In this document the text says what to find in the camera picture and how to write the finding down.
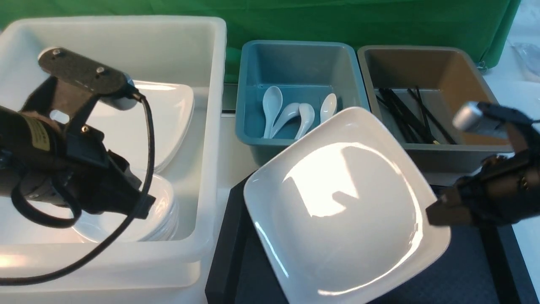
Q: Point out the black chopsticks in bin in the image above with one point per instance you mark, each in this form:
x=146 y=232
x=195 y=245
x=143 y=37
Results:
x=413 y=129

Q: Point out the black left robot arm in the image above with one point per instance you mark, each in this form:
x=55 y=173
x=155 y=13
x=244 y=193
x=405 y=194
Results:
x=10 y=172

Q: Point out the teal plastic bin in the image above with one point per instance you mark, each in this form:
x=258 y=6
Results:
x=305 y=72

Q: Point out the white ceramic spoon left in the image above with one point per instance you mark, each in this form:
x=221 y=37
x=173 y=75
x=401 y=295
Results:
x=271 y=103

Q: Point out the top stacked white square plate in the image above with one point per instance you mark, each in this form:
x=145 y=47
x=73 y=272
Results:
x=125 y=132

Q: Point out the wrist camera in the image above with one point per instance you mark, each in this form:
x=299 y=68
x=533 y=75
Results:
x=84 y=76
x=488 y=119

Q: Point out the stacked white small bowl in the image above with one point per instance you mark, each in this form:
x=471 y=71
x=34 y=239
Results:
x=96 y=228

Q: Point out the brown plastic bin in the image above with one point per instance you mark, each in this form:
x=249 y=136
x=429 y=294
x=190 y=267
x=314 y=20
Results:
x=444 y=78

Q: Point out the black serving tray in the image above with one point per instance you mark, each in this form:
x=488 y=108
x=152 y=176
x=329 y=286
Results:
x=478 y=267

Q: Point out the white ceramic spoon middle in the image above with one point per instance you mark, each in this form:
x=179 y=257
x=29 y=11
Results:
x=288 y=113

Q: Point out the green backdrop cloth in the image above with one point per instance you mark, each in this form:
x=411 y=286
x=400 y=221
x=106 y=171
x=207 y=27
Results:
x=478 y=27

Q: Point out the large white rice plate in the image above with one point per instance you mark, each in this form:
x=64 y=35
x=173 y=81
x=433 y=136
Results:
x=341 y=213

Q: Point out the large white plastic tub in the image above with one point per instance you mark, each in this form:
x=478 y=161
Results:
x=188 y=50

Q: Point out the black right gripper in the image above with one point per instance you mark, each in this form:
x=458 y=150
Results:
x=505 y=191

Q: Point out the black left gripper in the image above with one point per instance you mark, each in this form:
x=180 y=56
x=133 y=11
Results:
x=62 y=164

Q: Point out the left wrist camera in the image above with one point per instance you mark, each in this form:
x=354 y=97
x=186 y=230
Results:
x=84 y=76

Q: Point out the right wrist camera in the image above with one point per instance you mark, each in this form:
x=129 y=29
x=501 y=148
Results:
x=488 y=119

